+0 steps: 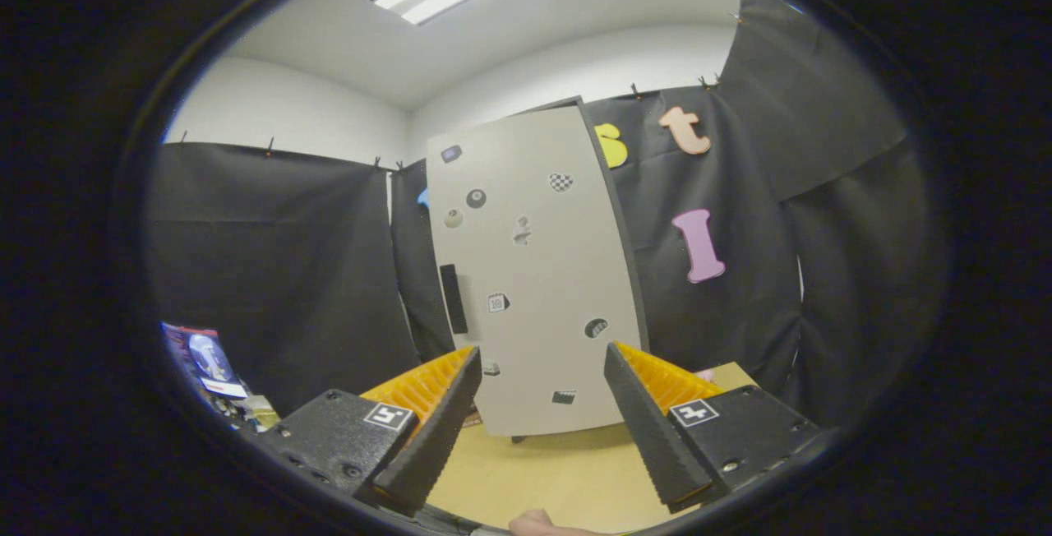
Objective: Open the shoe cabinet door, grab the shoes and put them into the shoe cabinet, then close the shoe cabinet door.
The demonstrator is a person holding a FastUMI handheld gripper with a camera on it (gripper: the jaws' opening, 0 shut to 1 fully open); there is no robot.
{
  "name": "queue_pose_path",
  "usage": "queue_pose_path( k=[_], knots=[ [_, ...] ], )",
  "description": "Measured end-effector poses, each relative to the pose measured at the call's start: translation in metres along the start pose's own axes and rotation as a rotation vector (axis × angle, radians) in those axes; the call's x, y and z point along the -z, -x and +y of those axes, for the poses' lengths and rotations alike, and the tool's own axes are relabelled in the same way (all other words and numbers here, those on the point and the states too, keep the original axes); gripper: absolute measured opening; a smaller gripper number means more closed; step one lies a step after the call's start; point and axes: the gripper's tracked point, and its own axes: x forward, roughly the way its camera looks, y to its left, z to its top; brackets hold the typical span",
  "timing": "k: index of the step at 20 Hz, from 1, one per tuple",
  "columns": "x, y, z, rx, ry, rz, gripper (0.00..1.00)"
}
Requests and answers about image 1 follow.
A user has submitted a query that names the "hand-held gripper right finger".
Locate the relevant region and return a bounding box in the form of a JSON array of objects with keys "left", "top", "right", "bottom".
[{"left": 604, "top": 341, "right": 823, "bottom": 515}]

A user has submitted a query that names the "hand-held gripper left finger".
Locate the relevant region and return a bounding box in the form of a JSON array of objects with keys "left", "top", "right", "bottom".
[{"left": 247, "top": 344, "right": 484, "bottom": 518}]

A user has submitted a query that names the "dark grey shoe cabinet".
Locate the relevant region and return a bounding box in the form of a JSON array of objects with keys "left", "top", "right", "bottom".
[{"left": 425, "top": 95, "right": 652, "bottom": 445}]

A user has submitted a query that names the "black door handle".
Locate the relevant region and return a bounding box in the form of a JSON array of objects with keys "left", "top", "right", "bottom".
[{"left": 439, "top": 264, "right": 469, "bottom": 335}]

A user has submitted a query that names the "light grey shoe cabinet door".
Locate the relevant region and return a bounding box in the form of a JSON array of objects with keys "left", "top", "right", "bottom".
[{"left": 425, "top": 104, "right": 644, "bottom": 438}]

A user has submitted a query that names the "black backdrop cloth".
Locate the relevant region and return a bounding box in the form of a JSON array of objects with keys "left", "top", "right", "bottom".
[{"left": 148, "top": 0, "right": 946, "bottom": 438}]

